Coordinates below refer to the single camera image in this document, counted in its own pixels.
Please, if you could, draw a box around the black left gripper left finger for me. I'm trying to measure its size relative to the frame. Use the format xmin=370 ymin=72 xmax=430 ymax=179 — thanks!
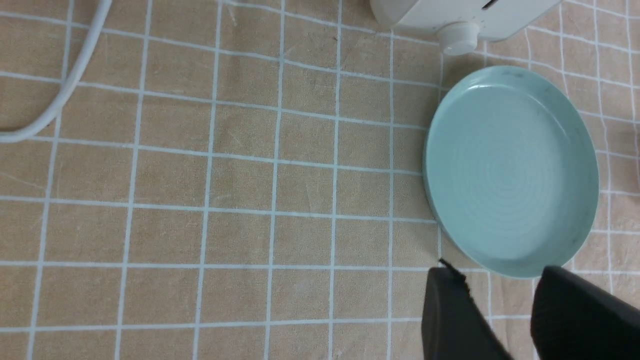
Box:
xmin=421 ymin=259 xmax=513 ymax=360

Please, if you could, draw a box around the orange checkered tablecloth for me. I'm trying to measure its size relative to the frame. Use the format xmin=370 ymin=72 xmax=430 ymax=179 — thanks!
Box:
xmin=0 ymin=0 xmax=640 ymax=360

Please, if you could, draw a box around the light teal plate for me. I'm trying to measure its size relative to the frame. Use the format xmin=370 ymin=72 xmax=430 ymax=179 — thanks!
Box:
xmin=423 ymin=65 xmax=601 ymax=279

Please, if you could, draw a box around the white power cable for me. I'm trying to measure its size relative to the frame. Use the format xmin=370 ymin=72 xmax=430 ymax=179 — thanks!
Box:
xmin=0 ymin=0 xmax=114 ymax=144

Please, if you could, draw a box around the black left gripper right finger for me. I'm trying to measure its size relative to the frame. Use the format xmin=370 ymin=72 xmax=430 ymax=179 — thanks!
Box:
xmin=530 ymin=266 xmax=640 ymax=360

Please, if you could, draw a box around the white two-slot toaster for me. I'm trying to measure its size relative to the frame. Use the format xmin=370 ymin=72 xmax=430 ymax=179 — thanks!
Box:
xmin=369 ymin=0 xmax=559 ymax=56

